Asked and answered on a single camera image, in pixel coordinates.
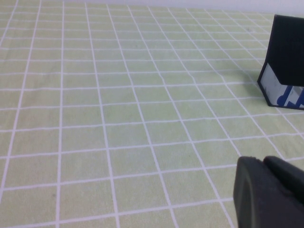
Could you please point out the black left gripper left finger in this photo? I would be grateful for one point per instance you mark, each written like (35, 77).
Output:
(256, 202)

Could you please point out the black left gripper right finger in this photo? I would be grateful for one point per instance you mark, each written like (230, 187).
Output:
(289, 180)

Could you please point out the black glasses case printed side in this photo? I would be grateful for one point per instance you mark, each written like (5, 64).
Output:
(287, 47)

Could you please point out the green white-grid tablecloth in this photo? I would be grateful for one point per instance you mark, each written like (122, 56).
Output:
(118, 118)

